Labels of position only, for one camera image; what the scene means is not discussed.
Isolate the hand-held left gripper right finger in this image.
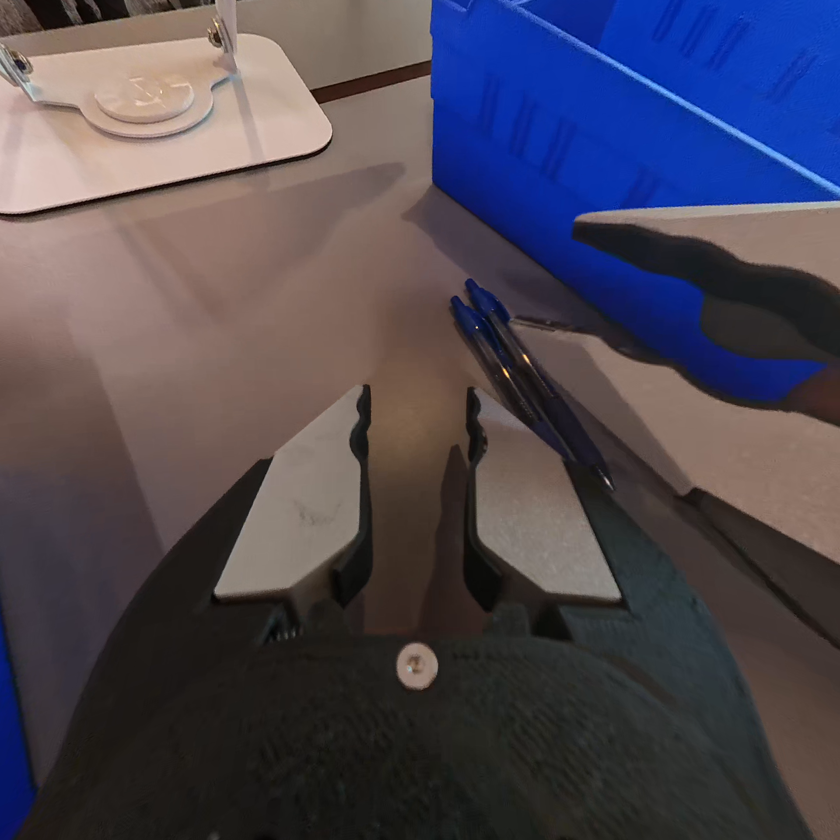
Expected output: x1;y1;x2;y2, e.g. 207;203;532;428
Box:
463;386;622;613

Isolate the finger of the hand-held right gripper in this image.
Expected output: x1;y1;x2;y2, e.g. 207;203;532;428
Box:
571;201;840;358
512;316;840;568

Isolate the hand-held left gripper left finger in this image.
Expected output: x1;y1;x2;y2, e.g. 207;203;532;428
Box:
213;384;374;616

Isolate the blue pen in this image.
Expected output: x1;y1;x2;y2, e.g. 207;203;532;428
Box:
449;295;578;463
465;279;616;493

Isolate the blue plastic bin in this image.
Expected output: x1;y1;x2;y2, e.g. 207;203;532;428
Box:
0;594;37;824
430;0;840;403

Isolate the white book stand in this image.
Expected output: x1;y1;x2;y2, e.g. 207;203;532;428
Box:
0;0;333;216

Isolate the black desk cable cover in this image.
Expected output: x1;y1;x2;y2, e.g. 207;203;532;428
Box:
310;61;432;105

